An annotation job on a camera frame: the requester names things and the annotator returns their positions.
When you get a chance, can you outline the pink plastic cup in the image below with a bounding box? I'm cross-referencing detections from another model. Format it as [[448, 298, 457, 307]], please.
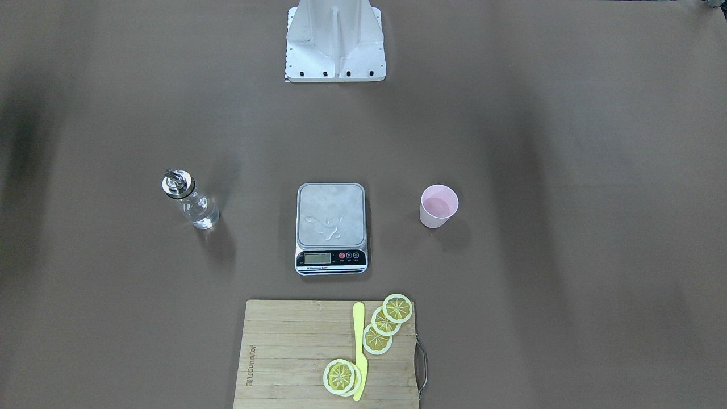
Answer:
[[420, 184, 459, 229]]

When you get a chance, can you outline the glass sauce bottle steel cap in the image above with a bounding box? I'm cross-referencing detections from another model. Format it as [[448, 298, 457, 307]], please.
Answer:
[[161, 169, 220, 230]]

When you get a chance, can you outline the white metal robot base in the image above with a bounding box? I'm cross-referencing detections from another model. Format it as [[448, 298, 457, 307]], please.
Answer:
[[284, 1, 387, 83]]

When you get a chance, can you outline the digital kitchen scale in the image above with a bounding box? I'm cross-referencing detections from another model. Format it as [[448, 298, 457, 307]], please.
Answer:
[[294, 183, 369, 276]]

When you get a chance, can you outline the yellow plastic knife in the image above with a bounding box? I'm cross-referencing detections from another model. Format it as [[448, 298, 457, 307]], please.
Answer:
[[353, 301, 369, 402]]

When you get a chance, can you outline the lemon slice far end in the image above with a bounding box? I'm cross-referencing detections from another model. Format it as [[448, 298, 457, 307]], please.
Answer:
[[382, 293, 415, 324]]

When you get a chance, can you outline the lemon slice in row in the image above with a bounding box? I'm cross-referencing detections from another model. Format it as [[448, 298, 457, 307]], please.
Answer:
[[362, 324, 393, 356], [371, 306, 402, 337]]

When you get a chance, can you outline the bamboo cutting board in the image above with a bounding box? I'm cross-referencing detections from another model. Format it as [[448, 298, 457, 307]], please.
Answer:
[[233, 299, 429, 408]]

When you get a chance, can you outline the lemon slice under pair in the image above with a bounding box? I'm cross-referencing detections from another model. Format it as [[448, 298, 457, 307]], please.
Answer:
[[342, 364, 362, 397]]

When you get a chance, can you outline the lemon slice top of pair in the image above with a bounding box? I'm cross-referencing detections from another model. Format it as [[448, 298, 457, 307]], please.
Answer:
[[323, 359, 354, 396]]

